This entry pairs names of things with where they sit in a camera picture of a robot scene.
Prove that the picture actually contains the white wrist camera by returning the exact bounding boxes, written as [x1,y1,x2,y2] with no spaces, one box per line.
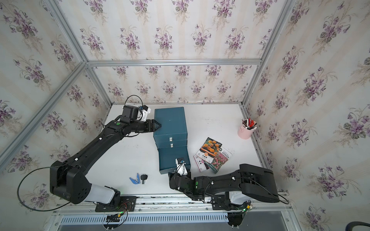
[139,105,151,122]
[175,157,188,176]

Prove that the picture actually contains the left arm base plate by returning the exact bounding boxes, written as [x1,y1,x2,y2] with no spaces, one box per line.
[95,196,137,212]

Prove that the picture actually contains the orange flower seed bag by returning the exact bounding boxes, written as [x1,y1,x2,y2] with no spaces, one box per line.
[196,137,222,163]

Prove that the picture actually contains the teal drawer cabinet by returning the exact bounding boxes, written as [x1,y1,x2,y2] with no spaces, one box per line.
[153,106,188,148]

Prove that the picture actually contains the pink hollyhock seed bag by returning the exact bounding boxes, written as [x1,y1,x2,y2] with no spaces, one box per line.
[193,155,209,172]

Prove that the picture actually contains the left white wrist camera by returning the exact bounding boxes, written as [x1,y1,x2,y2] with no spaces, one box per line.
[139,105,151,122]

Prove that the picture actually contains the blue plastic clip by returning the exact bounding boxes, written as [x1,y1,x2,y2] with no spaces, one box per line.
[129,173,141,185]

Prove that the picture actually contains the pens in cup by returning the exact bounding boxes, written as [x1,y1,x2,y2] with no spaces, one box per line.
[242,118,257,130]

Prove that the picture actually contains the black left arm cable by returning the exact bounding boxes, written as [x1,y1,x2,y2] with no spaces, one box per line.
[16,166,70,212]

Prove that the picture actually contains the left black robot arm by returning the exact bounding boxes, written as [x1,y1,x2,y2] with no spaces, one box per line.
[50,105,161,208]

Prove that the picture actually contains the teal bottom drawer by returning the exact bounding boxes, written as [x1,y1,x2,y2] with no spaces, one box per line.
[158,146,191,175]

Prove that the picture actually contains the aluminium mounting rail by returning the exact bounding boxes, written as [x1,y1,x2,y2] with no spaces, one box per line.
[51,192,290,216]

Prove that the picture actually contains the teal middle drawer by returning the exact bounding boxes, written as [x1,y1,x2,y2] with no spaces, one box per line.
[156,140,188,149]

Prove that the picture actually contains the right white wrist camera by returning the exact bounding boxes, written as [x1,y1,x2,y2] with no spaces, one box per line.
[175,157,188,176]

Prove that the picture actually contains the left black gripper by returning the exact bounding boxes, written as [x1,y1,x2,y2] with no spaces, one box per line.
[129,118,161,134]

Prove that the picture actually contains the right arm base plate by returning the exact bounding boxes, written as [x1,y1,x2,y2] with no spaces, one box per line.
[210,194,252,211]

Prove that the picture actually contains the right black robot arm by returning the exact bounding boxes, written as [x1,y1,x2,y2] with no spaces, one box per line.
[168,164,279,203]

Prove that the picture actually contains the red flower seed bag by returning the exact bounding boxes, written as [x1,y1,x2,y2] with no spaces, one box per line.
[207,149,233,173]

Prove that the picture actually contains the white perforated cable duct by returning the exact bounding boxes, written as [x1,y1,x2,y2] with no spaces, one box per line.
[60,212,228,226]

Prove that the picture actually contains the pink pen cup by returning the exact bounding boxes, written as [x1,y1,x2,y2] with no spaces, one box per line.
[238,125,256,140]

